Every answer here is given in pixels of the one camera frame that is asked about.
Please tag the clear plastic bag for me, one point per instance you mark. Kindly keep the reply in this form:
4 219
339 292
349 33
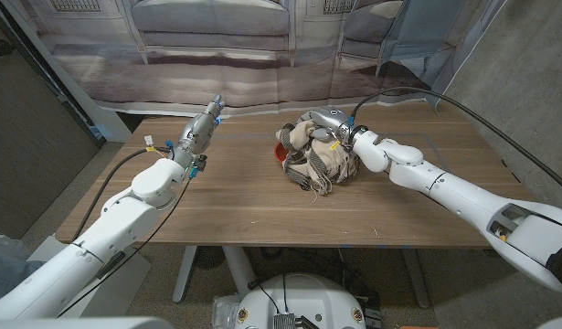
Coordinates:
6 244

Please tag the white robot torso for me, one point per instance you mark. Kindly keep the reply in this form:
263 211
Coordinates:
303 297

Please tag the red bowl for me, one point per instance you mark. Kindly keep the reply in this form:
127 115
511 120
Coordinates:
279 153

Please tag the black round floor fan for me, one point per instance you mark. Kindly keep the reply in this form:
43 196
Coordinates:
208 257

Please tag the beige plaid fringed scarf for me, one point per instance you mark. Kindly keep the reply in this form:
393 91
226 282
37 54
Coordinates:
312 160

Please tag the white slanted table leg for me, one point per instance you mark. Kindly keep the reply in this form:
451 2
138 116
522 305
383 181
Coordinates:
184 274

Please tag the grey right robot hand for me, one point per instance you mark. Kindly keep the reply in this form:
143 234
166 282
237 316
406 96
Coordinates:
335 119

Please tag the grey table leg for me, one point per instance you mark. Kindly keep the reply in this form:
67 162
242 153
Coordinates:
415 279

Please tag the white table column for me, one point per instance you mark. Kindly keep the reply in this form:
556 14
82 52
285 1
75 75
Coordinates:
239 272

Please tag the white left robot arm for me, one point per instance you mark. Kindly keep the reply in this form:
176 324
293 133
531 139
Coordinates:
107 228

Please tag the dark wooden door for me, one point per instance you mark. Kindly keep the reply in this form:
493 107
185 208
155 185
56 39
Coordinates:
29 137

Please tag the person's blue jeans leg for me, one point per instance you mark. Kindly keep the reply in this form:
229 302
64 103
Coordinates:
4 274

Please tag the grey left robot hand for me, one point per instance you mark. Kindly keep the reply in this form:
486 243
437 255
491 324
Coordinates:
196 132

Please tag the printed room backdrop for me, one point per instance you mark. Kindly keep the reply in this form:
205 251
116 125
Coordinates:
194 77

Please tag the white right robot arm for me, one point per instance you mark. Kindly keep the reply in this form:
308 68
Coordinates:
454 192

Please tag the clear plastic package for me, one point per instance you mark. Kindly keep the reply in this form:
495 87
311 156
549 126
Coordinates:
223 313

